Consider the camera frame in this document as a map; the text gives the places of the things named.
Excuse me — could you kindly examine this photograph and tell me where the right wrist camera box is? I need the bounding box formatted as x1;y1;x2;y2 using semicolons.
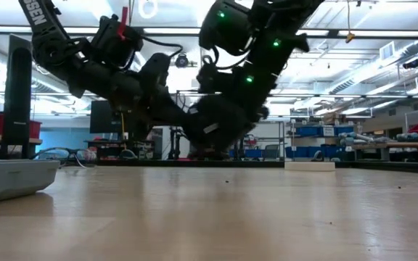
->
198;0;254;57

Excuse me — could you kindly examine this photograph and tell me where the wooden workbench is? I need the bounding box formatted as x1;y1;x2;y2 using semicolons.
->
352;141;418;162

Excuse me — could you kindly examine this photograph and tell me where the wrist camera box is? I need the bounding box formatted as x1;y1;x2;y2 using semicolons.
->
90;6;145;70
198;0;254;57

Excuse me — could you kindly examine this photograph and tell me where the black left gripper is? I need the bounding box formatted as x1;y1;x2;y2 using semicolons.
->
66;52;200;146

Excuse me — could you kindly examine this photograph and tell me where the blue storage bins row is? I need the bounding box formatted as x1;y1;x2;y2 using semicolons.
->
229;125;357;160

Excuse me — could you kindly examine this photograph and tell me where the black ceiling dome camera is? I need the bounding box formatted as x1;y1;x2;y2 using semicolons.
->
174;52;190;69

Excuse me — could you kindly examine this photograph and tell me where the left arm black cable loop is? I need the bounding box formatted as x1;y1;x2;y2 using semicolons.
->
142;36;184;59

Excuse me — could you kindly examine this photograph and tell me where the yellow hanging hook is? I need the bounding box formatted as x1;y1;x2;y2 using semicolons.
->
345;0;355;44

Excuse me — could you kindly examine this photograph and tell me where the black monitor screen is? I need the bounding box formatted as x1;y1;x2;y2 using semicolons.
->
89;100;123;134

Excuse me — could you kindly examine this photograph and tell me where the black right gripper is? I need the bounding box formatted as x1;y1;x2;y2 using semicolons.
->
195;61;271;150

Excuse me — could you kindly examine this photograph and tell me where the grey tool kit case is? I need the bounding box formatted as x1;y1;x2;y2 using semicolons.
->
0;158;61;207

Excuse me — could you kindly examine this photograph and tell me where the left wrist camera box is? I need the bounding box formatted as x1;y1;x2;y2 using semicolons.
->
90;6;145;70

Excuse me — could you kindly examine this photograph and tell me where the round ceiling ring light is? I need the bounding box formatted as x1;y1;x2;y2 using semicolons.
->
138;0;159;20

